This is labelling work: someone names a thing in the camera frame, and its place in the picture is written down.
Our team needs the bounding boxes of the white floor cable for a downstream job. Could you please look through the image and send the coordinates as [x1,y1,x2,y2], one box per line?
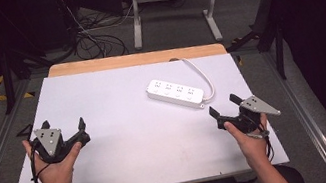
[82,1,139,33]

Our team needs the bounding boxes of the black metal stand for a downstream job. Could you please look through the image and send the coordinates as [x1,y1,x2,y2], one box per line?
[217,0,298,89]

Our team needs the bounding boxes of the person's right hand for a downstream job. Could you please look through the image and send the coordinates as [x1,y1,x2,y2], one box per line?
[222,113,277,172]

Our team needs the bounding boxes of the white power strip cable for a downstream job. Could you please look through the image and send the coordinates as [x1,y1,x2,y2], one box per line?
[167,51,217,107]

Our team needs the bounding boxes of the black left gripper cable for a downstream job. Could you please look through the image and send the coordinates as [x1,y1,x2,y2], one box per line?
[24,140,48,183]

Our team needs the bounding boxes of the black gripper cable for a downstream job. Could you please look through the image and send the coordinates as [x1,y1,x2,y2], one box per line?
[24,140,48,183]
[246,112,278,167]

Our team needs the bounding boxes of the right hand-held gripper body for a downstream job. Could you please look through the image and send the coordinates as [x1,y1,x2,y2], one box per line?
[213,91,284,139]

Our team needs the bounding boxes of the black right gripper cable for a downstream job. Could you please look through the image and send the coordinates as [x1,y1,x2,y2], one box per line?
[246,112,278,167]

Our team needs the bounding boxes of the black tripod stand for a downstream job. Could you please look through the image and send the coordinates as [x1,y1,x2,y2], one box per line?
[0,0,60,116]

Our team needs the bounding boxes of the white desk frame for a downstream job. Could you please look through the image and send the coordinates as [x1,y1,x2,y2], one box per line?
[126,0,231,57]

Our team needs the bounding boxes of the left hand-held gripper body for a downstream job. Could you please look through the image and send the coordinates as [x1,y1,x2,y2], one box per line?
[28,119,94,168]

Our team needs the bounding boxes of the person's left hand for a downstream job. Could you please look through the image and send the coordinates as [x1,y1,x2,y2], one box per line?
[21,130,90,183]

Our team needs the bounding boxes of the white power strip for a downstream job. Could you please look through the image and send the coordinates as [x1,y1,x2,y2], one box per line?
[144,71,207,118]

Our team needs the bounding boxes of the black floor cables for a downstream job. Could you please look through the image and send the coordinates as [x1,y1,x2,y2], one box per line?
[66,0,145,64]

